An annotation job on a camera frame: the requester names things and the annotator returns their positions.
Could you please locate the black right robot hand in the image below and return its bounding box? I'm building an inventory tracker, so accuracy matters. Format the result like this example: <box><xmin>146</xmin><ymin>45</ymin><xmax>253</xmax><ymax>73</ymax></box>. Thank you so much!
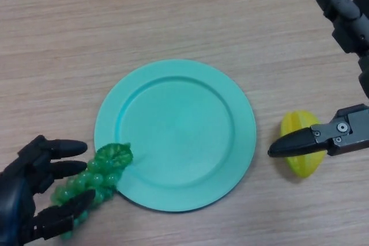
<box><xmin>267</xmin><ymin>0</ymin><xmax>369</xmax><ymax>159</ymax></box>

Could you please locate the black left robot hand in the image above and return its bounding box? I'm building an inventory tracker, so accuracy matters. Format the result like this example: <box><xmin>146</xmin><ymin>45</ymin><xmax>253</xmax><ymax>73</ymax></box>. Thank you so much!
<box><xmin>0</xmin><ymin>135</ymin><xmax>96</xmax><ymax>246</ymax></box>

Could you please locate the green plastic grape bunch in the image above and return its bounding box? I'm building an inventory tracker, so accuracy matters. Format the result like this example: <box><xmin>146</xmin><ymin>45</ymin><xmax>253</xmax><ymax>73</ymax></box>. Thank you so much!
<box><xmin>50</xmin><ymin>142</ymin><xmax>134</xmax><ymax>241</ymax></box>

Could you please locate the round green plate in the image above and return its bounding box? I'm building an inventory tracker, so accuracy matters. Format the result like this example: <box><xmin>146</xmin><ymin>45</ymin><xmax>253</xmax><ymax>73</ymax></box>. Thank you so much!
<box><xmin>94</xmin><ymin>59</ymin><xmax>257</xmax><ymax>211</ymax></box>

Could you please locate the yellow starfruit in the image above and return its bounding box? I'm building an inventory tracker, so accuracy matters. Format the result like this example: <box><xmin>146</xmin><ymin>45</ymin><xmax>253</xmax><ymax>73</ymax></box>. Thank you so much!
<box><xmin>280</xmin><ymin>109</ymin><xmax>326</xmax><ymax>178</ymax></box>

